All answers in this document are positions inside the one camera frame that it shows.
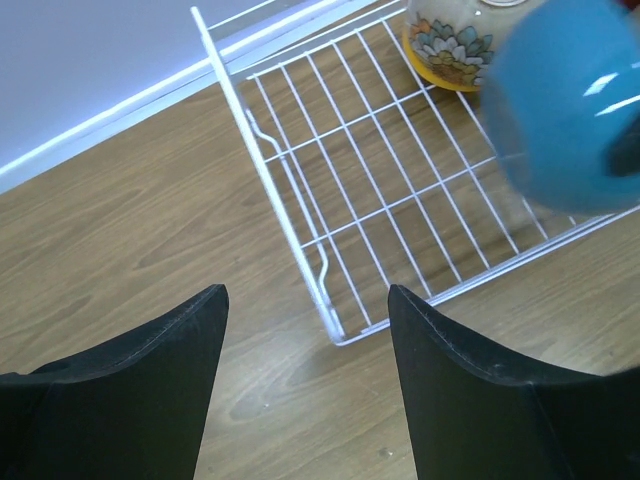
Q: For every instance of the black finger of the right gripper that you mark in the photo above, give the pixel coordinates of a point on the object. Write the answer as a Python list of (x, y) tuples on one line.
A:
[(623, 153)]

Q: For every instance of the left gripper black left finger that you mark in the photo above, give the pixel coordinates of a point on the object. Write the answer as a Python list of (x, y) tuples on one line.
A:
[(132, 407)]

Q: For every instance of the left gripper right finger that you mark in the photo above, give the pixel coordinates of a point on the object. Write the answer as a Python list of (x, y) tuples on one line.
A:
[(476, 409)]

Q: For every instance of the white bowl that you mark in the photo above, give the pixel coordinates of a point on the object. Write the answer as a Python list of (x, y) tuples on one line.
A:
[(458, 39)]

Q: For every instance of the white wire dish rack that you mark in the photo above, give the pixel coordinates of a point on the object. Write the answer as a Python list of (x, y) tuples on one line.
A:
[(375, 176)]

